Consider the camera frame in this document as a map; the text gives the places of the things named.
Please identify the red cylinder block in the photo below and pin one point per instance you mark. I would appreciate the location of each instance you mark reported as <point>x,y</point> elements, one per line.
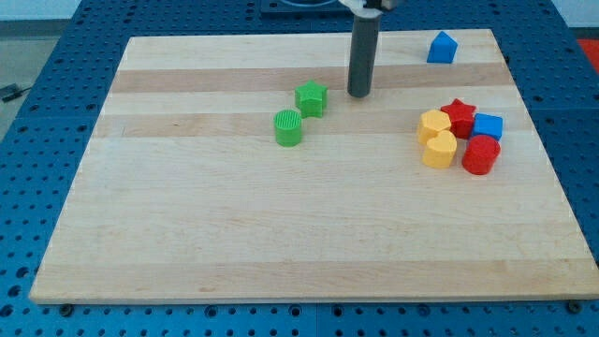
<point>481,154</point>

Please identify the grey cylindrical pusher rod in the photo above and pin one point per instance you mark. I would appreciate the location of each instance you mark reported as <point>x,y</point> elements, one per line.
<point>364,40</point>

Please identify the yellow heart block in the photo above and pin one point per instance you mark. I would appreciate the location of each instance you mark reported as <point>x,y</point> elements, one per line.
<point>440,150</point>

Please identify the wooden board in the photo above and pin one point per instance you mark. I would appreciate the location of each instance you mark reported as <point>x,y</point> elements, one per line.
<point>184,196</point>

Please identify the blue pentagon block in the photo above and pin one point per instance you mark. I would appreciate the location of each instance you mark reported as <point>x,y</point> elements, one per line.
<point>442,49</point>

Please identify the green star block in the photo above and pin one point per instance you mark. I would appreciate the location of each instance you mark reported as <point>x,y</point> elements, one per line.
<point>311,99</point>

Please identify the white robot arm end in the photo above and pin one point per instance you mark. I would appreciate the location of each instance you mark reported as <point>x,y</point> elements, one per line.
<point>370,9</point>

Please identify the green cylinder block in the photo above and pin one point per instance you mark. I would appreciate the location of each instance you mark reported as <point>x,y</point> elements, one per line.
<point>287,128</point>

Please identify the yellow hexagon block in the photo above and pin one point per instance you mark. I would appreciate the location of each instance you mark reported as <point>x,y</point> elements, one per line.
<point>430,123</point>

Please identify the blue cube block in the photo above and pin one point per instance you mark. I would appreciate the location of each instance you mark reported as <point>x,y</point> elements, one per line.
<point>488,125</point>

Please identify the red star block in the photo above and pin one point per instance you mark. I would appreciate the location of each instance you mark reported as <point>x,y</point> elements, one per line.
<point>462,118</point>

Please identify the dark blue base plate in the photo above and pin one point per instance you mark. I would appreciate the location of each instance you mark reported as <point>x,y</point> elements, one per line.
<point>302,8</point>

